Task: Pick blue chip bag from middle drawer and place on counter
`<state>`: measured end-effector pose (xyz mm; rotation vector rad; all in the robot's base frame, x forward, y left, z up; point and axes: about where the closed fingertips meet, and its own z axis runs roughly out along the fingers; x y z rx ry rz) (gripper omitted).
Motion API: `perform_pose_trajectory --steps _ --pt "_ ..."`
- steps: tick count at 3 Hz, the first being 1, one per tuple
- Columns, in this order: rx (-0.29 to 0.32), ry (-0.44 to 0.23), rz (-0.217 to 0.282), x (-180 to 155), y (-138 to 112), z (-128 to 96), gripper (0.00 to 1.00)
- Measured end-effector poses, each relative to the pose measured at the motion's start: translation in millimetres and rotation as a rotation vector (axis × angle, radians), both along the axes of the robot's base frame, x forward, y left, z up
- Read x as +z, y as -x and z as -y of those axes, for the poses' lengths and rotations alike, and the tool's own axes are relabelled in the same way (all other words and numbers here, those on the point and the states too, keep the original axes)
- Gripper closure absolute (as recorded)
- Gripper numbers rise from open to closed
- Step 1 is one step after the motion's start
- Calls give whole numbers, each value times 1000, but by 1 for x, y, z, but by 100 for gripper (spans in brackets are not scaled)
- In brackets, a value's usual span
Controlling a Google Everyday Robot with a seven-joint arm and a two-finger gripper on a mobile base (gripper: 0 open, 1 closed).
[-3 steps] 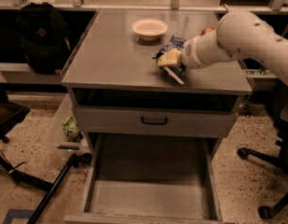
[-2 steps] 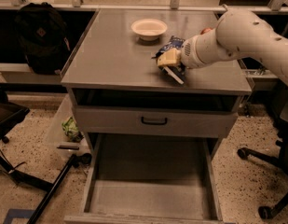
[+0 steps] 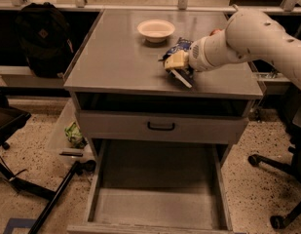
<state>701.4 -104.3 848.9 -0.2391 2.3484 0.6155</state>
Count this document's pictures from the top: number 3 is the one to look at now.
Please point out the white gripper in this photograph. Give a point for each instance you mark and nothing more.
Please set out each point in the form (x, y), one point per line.
(196, 58)

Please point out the blue chip bag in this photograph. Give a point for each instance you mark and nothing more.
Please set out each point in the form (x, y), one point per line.
(185, 76)

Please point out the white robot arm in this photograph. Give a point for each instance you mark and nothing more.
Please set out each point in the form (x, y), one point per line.
(249, 35)

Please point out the grey drawer cabinet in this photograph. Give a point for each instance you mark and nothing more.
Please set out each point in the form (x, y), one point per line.
(118, 71)

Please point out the closed grey top drawer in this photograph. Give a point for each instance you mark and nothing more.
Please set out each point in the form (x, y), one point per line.
(120, 125)

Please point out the green chip bag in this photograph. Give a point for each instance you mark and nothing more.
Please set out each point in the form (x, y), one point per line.
(74, 136)

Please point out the open grey middle drawer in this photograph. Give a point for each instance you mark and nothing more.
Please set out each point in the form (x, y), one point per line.
(148, 187)

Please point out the white paper bowl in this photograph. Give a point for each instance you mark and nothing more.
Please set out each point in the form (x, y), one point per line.
(156, 30)

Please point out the red soda can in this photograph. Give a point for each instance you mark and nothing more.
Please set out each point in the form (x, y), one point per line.
(215, 31)

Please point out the clear plastic bin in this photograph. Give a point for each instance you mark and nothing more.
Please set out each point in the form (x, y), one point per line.
(58, 143)

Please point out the black backpack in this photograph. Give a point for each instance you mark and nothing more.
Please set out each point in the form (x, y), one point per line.
(46, 39)

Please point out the black stand left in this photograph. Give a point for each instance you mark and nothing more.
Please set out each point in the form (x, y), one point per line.
(31, 159)

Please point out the black drawer handle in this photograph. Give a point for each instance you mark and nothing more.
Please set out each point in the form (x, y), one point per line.
(163, 128)

